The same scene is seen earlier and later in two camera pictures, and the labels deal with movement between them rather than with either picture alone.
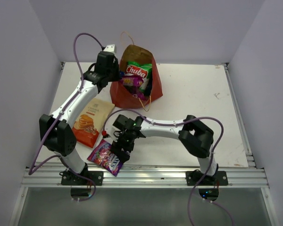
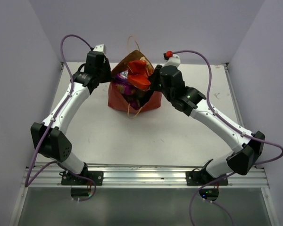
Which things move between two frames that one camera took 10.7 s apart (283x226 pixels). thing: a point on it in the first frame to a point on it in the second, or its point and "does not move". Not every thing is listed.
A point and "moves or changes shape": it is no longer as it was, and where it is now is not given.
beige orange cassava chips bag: [91, 119] to [138, 76]
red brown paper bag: [139, 84] moves or changes shape
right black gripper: [117, 146] to [154, 76]
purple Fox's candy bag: [103, 155] to [122, 76]
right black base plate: [219, 179] does not move
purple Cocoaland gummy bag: [132, 83] to [131, 94]
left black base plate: [68, 178] does not move
